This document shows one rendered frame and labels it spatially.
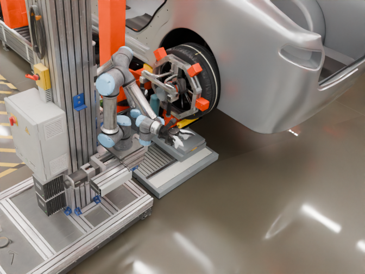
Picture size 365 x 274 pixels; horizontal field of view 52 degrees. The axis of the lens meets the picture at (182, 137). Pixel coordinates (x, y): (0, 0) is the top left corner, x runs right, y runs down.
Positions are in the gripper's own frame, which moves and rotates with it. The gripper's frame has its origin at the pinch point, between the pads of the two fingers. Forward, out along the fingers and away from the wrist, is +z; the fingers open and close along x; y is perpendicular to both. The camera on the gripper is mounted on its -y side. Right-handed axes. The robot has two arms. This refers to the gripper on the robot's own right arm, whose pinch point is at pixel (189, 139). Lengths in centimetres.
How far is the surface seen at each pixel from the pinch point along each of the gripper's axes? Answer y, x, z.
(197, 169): 104, -110, -25
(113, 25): -18, -81, -115
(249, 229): 114, -78, 44
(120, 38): -5, -90, -113
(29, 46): 68, -144, -277
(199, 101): 23, -91, -32
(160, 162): 105, -98, -59
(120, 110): 82, -118, -124
